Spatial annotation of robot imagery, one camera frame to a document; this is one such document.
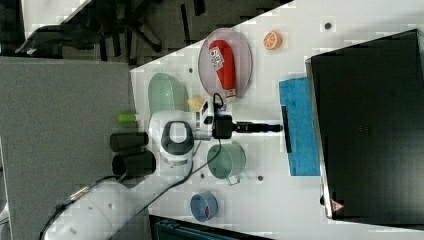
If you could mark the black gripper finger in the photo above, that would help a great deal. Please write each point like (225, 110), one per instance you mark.
(258, 130)
(256, 125)

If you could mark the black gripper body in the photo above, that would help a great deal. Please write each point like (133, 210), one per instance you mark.
(222, 127)

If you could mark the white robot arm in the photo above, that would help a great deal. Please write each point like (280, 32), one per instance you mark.
(101, 209)

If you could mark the yellow toy food piece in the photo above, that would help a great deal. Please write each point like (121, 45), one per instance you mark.
(196, 103)

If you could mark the grey round plate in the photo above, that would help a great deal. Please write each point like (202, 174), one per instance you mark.
(242, 59)

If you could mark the red ketchup bottle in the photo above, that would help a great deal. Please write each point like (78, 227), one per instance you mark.
(221, 57)

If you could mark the blue small bowl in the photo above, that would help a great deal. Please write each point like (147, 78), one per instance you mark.
(204, 206)

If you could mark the orange slice toy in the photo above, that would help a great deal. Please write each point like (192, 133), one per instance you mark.
(272, 40)

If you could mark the green cylinder marker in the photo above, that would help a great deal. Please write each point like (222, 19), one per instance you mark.
(127, 118)

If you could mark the dark blue crate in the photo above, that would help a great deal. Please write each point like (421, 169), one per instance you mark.
(170, 229)

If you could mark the black office chair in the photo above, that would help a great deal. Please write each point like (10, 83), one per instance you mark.
(82, 24)

